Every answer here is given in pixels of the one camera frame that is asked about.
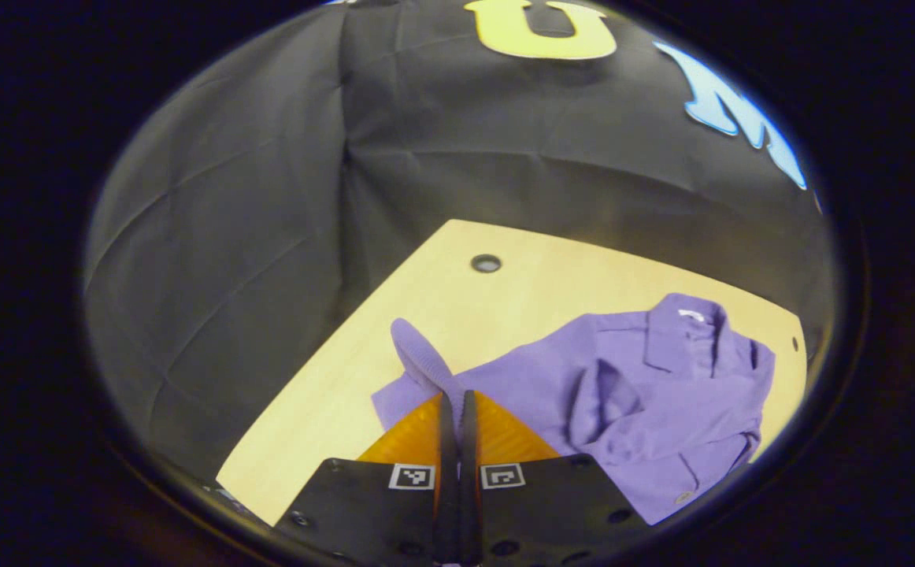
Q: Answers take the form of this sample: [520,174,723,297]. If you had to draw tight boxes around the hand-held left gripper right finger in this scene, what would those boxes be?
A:
[461,390,651,566]

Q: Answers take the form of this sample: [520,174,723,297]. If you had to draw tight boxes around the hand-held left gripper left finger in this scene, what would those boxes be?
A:
[276,390,458,566]

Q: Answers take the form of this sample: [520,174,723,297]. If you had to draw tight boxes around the black backdrop cloth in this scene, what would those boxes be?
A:
[83,0,832,481]

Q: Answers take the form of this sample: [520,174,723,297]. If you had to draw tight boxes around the purple ribbed button shirt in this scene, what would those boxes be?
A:
[371,293,777,526]

